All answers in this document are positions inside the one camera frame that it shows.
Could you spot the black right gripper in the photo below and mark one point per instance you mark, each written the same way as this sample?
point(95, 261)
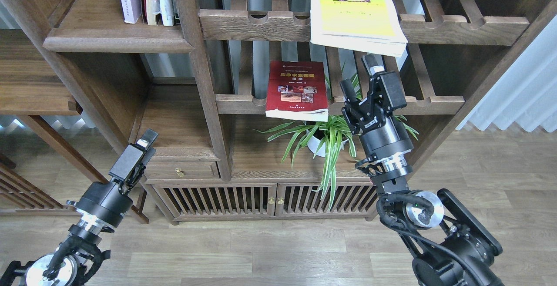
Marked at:
point(384, 141)

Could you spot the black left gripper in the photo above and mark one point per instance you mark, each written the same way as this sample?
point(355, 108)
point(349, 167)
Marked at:
point(102, 205)

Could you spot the yellow cover book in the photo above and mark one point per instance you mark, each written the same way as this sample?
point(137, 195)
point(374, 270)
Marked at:
point(370, 26)

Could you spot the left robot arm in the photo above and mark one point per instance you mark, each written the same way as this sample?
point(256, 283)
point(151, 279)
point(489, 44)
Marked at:
point(74, 262)

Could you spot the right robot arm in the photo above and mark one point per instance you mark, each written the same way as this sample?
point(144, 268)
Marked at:
point(450, 247)

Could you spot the brass drawer knob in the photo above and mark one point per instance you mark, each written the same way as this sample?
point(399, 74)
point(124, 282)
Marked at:
point(180, 173)

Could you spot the green spider plant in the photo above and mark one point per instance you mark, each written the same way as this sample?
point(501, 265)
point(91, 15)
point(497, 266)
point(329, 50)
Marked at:
point(339, 134)

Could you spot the red cover book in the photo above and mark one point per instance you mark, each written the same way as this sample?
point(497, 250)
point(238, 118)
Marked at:
point(297, 91)

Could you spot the white plant pot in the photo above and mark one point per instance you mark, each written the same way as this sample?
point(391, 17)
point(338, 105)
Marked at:
point(317, 145)

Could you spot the dark wooden bookshelf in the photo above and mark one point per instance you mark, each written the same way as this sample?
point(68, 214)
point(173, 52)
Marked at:
point(112, 69)

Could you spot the white curtain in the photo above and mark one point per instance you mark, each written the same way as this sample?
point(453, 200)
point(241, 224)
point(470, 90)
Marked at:
point(525, 96)

